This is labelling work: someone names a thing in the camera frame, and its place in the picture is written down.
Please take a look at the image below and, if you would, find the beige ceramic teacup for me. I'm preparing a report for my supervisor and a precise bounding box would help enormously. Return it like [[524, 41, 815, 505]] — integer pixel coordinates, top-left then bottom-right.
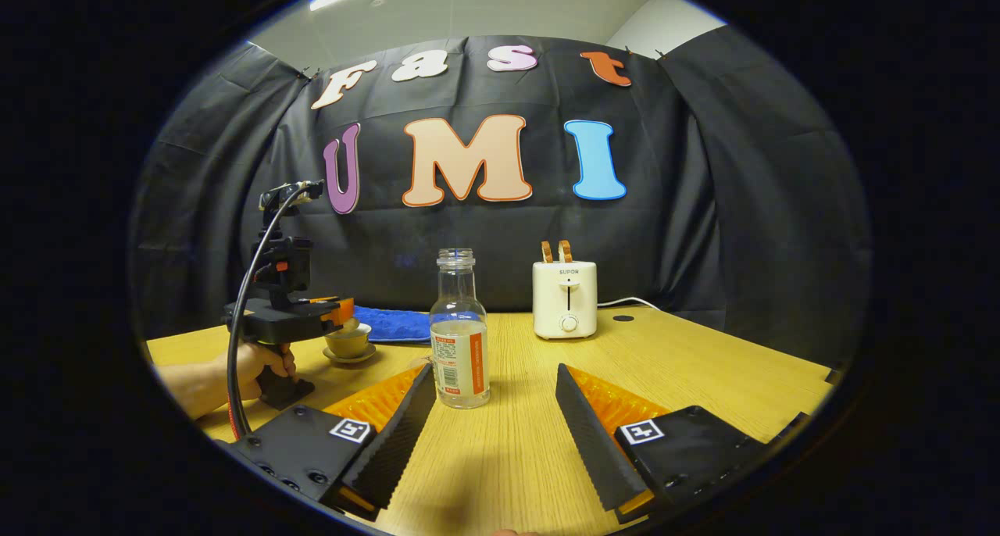
[[326, 323, 373, 359]]

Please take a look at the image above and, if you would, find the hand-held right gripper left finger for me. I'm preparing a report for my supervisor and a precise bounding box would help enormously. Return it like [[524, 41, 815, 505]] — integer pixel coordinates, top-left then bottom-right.
[[223, 363, 438, 521]]

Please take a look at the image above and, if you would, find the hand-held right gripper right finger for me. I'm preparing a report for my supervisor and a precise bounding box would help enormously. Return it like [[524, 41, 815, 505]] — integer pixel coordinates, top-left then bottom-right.
[[555, 363, 809, 525]]

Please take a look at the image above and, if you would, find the beige ceramic saucer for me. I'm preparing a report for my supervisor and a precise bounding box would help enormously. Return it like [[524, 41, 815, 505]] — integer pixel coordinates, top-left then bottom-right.
[[323, 344, 377, 365]]

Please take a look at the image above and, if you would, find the cream toaster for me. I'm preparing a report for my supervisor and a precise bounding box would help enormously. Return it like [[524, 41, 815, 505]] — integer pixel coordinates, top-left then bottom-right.
[[533, 260, 598, 340]]

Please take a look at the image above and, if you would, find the blue towel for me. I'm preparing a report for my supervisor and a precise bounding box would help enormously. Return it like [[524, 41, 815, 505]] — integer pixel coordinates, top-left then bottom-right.
[[353, 306, 435, 344]]

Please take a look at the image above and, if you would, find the clear plastic water bottle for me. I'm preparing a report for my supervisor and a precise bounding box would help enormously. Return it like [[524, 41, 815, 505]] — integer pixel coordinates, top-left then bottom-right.
[[429, 248, 491, 409]]

